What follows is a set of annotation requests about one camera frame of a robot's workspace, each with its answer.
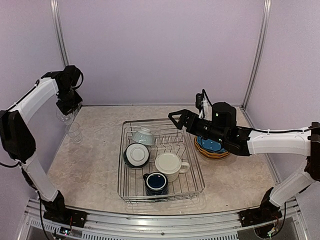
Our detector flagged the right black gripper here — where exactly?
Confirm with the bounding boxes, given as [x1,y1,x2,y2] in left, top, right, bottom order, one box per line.
[169,108,228,145]

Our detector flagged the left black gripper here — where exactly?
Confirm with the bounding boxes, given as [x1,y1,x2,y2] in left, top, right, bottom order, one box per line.
[56,84,83,115]

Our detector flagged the clear glass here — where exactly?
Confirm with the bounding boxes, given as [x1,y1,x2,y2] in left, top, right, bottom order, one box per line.
[56,104,81,126]
[65,122,83,144]

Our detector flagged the yellow polka dot plate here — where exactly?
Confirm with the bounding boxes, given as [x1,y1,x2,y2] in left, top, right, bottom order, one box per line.
[194,147,231,160]
[193,137,230,159]

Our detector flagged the blue polka dot plate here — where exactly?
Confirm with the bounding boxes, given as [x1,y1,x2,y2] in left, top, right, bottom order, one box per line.
[196,136,227,154]

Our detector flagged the dark blue mug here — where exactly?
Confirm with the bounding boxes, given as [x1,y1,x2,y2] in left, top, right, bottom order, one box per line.
[143,172,169,196]

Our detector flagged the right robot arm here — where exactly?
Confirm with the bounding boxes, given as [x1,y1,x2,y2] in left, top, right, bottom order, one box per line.
[168,102,320,227]

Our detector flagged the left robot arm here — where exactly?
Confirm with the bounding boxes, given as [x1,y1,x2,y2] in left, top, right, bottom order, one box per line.
[0,65,84,223]

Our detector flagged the light striped rice bowl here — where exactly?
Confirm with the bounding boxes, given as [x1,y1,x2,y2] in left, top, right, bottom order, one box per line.
[131,127,155,146]

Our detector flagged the bird pattern ceramic plate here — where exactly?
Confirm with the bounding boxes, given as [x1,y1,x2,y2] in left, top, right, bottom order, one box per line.
[197,149,232,162]

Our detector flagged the white ceramic mug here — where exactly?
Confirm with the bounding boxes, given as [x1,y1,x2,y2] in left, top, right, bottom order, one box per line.
[154,152,190,183]

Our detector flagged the dark blue white bowl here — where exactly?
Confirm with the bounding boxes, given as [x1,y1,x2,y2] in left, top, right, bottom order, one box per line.
[123,143,150,168]

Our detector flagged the back wall aluminium rail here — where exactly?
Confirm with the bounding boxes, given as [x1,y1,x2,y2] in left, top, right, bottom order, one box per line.
[81,103,195,107]

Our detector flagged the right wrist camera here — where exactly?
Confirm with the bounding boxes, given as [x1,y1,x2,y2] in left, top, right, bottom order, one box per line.
[195,88,212,121]

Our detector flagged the metal wire dish rack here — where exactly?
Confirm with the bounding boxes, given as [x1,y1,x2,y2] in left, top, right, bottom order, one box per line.
[117,118,205,203]

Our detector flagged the left corner aluminium post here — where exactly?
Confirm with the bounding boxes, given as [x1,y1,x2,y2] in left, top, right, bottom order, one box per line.
[50,0,70,67]

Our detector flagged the corner aluminium post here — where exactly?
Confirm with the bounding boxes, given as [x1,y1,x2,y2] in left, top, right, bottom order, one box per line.
[241,0,272,109]
[50,0,70,67]

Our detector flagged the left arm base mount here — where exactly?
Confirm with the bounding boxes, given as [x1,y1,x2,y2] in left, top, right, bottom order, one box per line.
[43,206,88,228]

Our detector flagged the aluminium front frame rail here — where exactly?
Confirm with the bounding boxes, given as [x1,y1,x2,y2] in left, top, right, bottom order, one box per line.
[17,197,308,240]

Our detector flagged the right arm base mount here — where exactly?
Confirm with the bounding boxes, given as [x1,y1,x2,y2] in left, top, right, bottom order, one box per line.
[238,206,283,227]

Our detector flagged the right corner aluminium post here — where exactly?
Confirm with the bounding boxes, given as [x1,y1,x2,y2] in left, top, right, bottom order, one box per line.
[241,0,272,109]

